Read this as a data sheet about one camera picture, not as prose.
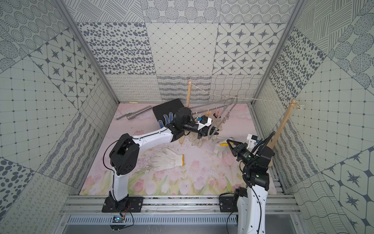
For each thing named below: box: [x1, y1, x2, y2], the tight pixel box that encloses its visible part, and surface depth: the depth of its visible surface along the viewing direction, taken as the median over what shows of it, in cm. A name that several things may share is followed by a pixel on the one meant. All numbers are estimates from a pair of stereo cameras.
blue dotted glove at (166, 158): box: [150, 147, 185, 172], surface depth 91 cm
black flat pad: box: [152, 98, 185, 122], surface depth 114 cm
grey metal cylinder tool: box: [116, 105, 153, 121], surface depth 113 cm
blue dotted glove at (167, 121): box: [157, 112, 177, 129], surface depth 103 cm
